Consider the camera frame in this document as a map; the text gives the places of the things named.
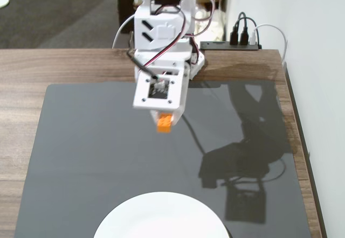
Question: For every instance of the dark brown cabinet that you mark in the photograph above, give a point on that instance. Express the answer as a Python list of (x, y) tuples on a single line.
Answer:
[(126, 6)]

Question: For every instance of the dark grey table mat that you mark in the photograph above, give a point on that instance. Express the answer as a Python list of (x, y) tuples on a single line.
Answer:
[(81, 154)]

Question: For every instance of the white round plate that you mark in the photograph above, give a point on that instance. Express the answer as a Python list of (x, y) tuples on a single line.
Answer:
[(161, 219)]

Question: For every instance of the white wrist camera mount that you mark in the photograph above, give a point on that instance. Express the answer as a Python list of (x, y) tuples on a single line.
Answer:
[(141, 95)]

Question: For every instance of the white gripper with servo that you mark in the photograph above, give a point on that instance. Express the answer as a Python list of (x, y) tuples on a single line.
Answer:
[(180, 106)]

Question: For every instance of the white plastic bag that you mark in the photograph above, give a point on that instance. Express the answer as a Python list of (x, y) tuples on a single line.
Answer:
[(218, 28)]

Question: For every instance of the black usb hub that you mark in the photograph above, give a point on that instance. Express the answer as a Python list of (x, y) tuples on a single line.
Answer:
[(215, 45)]

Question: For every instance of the orange lego block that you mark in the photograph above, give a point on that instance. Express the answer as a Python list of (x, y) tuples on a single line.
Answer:
[(164, 125)]

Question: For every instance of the white round object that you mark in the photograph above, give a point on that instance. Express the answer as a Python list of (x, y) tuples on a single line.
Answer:
[(3, 1)]

